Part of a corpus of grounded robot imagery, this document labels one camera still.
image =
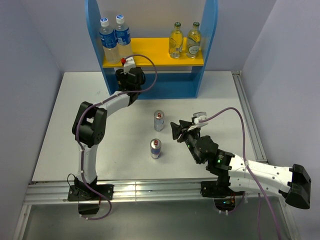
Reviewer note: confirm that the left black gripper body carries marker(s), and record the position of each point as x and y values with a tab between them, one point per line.
126	78

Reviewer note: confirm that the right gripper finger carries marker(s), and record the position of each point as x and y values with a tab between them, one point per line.
177	130
187	125

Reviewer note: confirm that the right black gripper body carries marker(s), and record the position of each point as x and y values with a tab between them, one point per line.
190	137

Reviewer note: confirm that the black yellow can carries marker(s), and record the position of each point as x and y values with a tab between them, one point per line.
119	74

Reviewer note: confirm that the red bull can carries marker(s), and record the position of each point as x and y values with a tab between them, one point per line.
159	120
155	148

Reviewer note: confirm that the green-capped glass bottle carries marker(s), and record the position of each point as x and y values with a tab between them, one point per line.
176	40
193	41

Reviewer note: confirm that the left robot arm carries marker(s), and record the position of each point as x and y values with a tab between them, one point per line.
90	123

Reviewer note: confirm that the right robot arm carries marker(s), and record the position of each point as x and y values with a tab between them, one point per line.
236	176

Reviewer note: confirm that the blue and yellow shelf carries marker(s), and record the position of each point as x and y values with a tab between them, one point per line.
175	78

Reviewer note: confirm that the left plastic water bottle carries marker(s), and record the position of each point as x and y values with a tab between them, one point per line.
109	41

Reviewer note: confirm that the plastic water bottle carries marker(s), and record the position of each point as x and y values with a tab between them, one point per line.
123	35
109	41

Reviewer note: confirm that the right plastic water bottle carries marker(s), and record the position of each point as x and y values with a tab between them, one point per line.
123	35

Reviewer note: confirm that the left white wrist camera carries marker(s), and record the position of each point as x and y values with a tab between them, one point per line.
128	63

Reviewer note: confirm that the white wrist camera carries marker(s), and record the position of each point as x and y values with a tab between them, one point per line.
198	121
128	63

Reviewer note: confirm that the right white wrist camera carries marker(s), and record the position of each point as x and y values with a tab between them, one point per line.
198	121

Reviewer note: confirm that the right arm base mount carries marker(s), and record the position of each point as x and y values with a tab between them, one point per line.
225	200

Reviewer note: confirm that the aluminium front rail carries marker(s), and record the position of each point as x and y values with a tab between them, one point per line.
56	192

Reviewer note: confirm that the aluminium side rail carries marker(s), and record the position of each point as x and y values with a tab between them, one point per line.
255	139

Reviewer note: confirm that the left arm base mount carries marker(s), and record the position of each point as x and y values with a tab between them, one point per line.
88	201

